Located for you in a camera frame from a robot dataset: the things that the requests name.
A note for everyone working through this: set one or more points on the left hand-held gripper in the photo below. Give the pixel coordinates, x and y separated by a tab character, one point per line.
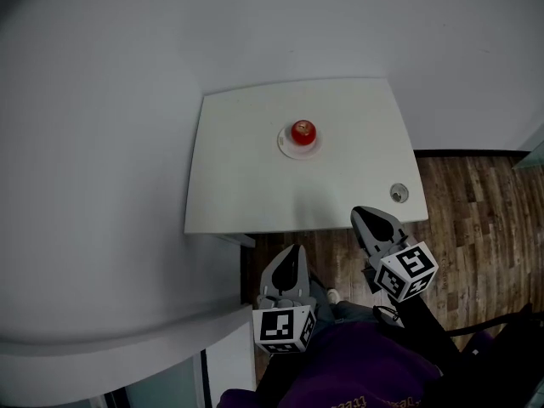
282	327

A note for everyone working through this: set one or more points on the glass partition panel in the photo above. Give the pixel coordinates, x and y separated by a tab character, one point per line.
531	155

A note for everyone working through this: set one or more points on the white round plate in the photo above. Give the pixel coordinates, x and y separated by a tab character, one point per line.
293	151

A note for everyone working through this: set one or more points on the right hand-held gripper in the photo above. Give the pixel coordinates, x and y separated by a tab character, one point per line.
406	272

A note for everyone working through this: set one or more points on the white cabinet ledge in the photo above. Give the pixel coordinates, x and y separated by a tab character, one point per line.
127	351

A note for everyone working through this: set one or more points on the person's white shoe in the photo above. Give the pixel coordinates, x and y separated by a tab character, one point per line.
333	295

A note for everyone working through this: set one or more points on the person's grey jeans leg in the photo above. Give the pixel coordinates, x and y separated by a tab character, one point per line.
340	313

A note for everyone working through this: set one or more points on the person's left forearm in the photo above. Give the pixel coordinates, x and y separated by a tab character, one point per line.
276	376

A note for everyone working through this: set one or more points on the person's right forearm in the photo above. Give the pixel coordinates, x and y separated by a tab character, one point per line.
427	334

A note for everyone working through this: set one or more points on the person's purple shirt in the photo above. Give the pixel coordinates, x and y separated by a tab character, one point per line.
361	372

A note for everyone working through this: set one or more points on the red apple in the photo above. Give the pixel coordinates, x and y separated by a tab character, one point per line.
303	134

